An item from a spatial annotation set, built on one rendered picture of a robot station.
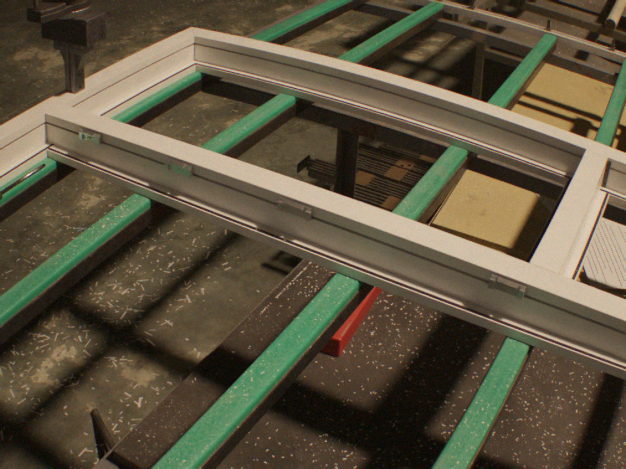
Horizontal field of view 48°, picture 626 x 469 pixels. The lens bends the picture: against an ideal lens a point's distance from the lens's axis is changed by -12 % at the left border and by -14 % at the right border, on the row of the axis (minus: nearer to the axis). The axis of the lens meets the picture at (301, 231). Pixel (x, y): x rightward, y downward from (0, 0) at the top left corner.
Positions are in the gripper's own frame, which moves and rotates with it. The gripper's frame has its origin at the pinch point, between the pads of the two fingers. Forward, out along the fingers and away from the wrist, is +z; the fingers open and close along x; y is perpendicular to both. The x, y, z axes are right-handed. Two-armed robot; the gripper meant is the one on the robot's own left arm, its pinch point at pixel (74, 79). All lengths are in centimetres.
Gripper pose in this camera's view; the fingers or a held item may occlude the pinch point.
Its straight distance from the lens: 136.9
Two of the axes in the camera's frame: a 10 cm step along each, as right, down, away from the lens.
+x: -8.5, -3.2, 4.1
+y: 5.2, -4.7, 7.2
